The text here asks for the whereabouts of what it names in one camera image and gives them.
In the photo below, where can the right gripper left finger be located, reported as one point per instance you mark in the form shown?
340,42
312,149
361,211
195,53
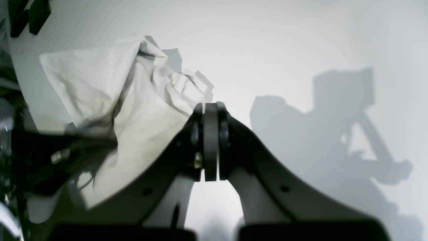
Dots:
151,208

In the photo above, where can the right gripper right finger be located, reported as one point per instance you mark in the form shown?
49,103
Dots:
277,205

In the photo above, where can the beige T-shirt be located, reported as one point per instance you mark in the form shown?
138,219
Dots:
131,91

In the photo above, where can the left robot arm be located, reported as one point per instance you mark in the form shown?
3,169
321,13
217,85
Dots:
38,164

